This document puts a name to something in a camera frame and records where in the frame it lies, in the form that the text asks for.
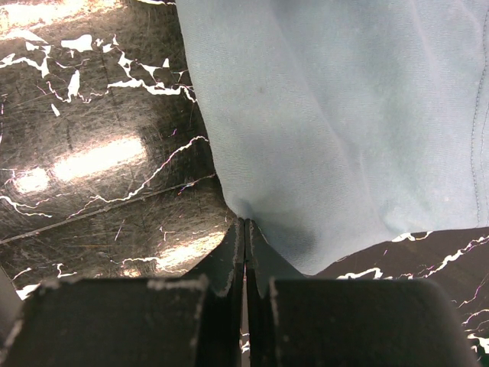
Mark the grey-blue t shirt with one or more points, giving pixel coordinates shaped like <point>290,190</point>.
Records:
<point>338,125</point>

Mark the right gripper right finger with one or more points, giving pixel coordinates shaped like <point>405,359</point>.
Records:
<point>263,266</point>

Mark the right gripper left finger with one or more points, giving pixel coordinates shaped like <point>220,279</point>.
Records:
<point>218,342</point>

